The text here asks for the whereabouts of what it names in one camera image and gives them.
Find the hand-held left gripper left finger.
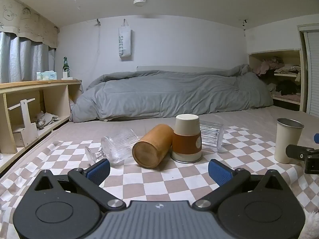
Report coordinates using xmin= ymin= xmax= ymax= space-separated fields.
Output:
xmin=32 ymin=159 xmax=126 ymax=210

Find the tissue pack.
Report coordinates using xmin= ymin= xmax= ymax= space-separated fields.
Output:
xmin=36 ymin=71 xmax=57 ymax=81

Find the ribbed glass tumbler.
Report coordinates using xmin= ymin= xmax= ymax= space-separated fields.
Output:
xmin=199 ymin=121 xmax=225 ymax=153

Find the wooden cup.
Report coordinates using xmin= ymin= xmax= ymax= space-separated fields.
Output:
xmin=132 ymin=124 xmax=174 ymax=168

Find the crumpled cloth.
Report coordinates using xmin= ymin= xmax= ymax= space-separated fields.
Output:
xmin=36 ymin=112 xmax=61 ymax=130

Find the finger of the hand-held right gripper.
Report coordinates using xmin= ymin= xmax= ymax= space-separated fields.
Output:
xmin=286 ymin=134 xmax=319 ymax=160

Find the white slatted door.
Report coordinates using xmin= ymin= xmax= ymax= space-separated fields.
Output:
xmin=297 ymin=24 xmax=319 ymax=119

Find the checkered cloth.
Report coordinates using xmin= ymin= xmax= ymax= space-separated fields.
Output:
xmin=0 ymin=124 xmax=319 ymax=239

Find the ribbed glass goblet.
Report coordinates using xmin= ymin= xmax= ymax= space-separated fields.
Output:
xmin=85 ymin=129 xmax=139 ymax=167

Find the cream metal cup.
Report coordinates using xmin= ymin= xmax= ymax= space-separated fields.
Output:
xmin=274 ymin=118 xmax=304 ymax=164

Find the grey curtain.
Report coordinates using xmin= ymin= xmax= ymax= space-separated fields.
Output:
xmin=0 ymin=31 xmax=56 ymax=84

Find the wooden stand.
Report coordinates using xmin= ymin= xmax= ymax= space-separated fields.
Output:
xmin=7 ymin=98 xmax=39 ymax=148

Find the pile of folded clothes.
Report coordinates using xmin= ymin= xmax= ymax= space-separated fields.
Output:
xmin=253 ymin=56 xmax=302 ymax=97

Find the cream cup with brown sleeve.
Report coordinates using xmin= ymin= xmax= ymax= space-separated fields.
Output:
xmin=171 ymin=114 xmax=203 ymax=163

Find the wooden clothes shelf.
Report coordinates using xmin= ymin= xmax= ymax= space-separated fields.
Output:
xmin=248 ymin=48 xmax=307 ymax=112

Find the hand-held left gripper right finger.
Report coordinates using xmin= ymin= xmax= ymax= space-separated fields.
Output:
xmin=192 ymin=159 xmax=285 ymax=210

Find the wooden side shelf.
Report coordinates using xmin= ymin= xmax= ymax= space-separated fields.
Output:
xmin=0 ymin=79 xmax=83 ymax=173

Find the grey duvet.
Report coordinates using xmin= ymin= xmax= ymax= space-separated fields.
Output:
xmin=69 ymin=64 xmax=274 ymax=123

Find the green glass bottle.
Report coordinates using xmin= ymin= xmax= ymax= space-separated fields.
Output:
xmin=62 ymin=56 xmax=69 ymax=79

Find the white hanging fabric bag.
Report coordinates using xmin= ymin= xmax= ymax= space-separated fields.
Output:
xmin=118 ymin=19 xmax=132 ymax=61

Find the beige printed curtain valance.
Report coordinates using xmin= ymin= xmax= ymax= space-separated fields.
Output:
xmin=0 ymin=0 xmax=60 ymax=49

